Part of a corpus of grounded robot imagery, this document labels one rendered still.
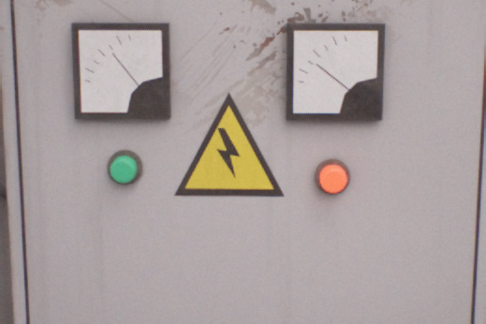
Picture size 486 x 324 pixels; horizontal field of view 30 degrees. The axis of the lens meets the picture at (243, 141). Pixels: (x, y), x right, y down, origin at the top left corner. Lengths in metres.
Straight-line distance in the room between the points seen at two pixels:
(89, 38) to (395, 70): 0.25
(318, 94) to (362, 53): 0.05
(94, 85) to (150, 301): 0.20
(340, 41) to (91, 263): 0.29
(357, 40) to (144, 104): 0.18
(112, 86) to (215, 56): 0.09
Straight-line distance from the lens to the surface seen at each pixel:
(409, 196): 0.79
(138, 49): 0.76
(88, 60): 0.77
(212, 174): 0.78
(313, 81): 0.75
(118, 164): 0.77
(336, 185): 0.77
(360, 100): 0.76
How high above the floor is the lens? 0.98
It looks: 11 degrees down
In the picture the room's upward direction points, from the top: straight up
